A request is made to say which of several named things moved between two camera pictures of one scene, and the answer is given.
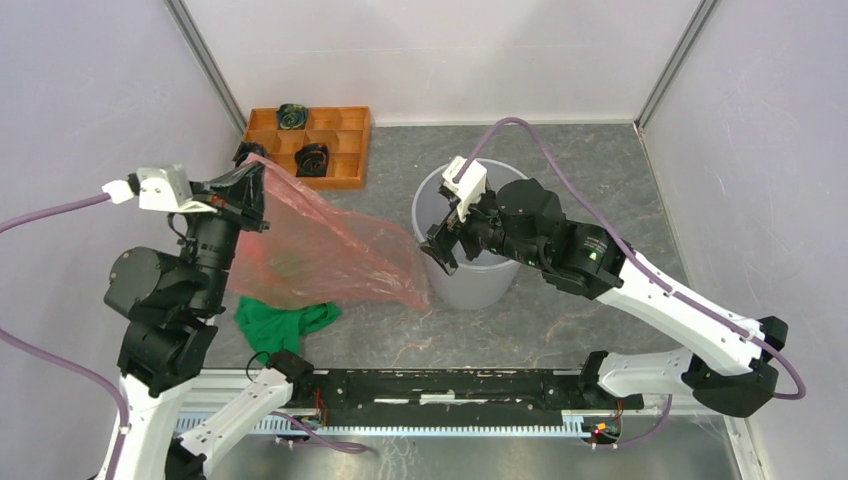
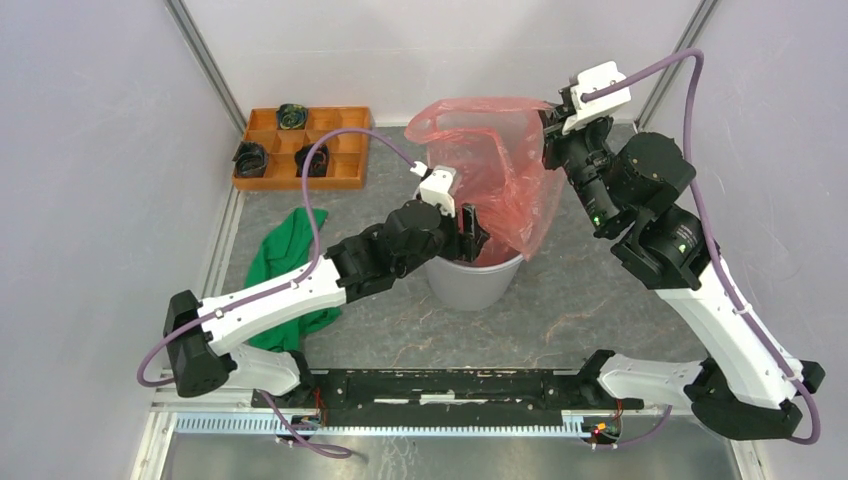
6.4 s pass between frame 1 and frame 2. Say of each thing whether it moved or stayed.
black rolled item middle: stayed
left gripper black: moved
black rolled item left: stayed
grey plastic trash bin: stayed
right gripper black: moved
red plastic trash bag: moved
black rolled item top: stayed
